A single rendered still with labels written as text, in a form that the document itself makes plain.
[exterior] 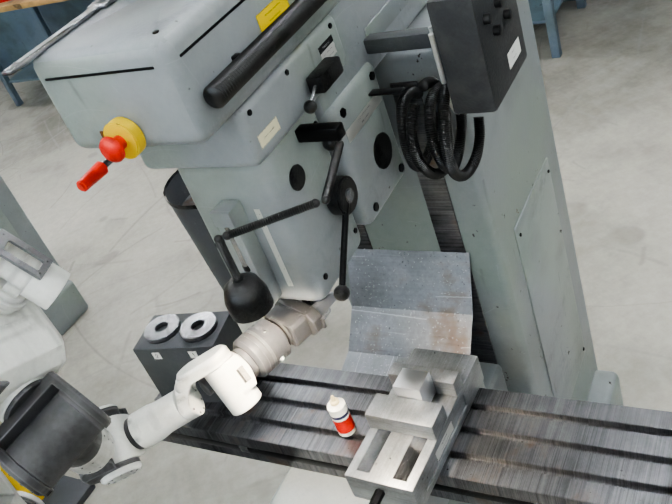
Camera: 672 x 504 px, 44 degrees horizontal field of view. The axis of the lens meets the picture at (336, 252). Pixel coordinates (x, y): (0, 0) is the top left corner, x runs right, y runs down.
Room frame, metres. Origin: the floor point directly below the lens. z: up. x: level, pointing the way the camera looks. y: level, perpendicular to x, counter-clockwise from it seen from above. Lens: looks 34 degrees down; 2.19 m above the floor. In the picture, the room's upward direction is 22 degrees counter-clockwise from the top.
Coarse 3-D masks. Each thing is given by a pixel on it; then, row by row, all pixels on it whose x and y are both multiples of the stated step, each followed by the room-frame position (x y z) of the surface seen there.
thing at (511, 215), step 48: (528, 48) 1.77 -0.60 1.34; (384, 96) 1.54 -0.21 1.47; (528, 96) 1.72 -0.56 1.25; (528, 144) 1.67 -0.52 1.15; (432, 192) 1.51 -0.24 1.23; (480, 192) 1.45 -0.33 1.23; (528, 192) 1.62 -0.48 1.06; (384, 240) 1.61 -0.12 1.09; (432, 240) 1.53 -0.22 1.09; (480, 240) 1.46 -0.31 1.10; (528, 240) 1.56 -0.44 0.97; (480, 288) 1.48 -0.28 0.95; (528, 288) 1.51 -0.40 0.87; (576, 288) 1.78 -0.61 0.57; (480, 336) 1.50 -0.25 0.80; (528, 336) 1.47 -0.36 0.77; (576, 336) 1.71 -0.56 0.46; (528, 384) 1.45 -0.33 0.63; (576, 384) 1.66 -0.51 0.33
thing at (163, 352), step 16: (160, 320) 1.63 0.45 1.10; (176, 320) 1.60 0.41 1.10; (192, 320) 1.58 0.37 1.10; (208, 320) 1.55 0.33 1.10; (224, 320) 1.55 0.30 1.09; (144, 336) 1.59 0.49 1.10; (160, 336) 1.57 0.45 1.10; (176, 336) 1.56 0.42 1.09; (192, 336) 1.52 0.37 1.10; (208, 336) 1.51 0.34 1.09; (224, 336) 1.52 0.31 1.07; (144, 352) 1.56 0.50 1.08; (160, 352) 1.54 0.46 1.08; (176, 352) 1.52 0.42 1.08; (192, 352) 1.50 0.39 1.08; (144, 368) 1.58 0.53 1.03; (160, 368) 1.55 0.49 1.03; (176, 368) 1.53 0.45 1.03; (160, 384) 1.57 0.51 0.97; (208, 400) 1.52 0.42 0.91
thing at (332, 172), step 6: (336, 144) 1.19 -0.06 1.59; (342, 144) 1.19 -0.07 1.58; (336, 150) 1.17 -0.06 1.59; (342, 150) 1.18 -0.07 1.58; (336, 156) 1.16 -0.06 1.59; (336, 162) 1.14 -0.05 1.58; (330, 168) 1.13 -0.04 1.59; (336, 168) 1.13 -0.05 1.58; (330, 174) 1.11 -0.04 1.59; (336, 174) 1.12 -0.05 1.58; (330, 180) 1.09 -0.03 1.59; (324, 186) 1.08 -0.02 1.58; (330, 186) 1.08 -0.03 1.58; (324, 192) 1.06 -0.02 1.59; (330, 192) 1.06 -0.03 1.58; (324, 198) 1.05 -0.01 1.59; (330, 198) 1.05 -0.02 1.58
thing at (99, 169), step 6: (96, 162) 1.19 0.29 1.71; (102, 162) 1.19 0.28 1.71; (108, 162) 1.19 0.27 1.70; (90, 168) 1.17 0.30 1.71; (96, 168) 1.17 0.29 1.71; (102, 168) 1.17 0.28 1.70; (84, 174) 1.16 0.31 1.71; (90, 174) 1.16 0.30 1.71; (96, 174) 1.16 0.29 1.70; (102, 174) 1.17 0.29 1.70; (78, 180) 1.15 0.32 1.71; (84, 180) 1.15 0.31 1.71; (90, 180) 1.15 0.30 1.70; (96, 180) 1.16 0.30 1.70; (78, 186) 1.15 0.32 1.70; (84, 186) 1.14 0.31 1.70; (90, 186) 1.15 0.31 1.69
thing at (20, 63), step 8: (96, 0) 1.34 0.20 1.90; (104, 0) 1.34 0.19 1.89; (112, 0) 1.31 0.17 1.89; (88, 8) 1.32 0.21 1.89; (96, 8) 1.29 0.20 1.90; (104, 8) 1.30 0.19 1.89; (80, 16) 1.28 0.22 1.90; (88, 16) 1.28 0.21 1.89; (72, 24) 1.25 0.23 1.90; (80, 24) 1.26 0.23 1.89; (56, 32) 1.24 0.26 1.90; (64, 32) 1.23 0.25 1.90; (48, 40) 1.22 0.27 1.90; (56, 40) 1.22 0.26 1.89; (40, 48) 1.19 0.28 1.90; (24, 56) 1.18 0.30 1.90; (32, 56) 1.18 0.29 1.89; (16, 64) 1.16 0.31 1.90; (24, 64) 1.16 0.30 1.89; (8, 72) 1.14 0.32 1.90
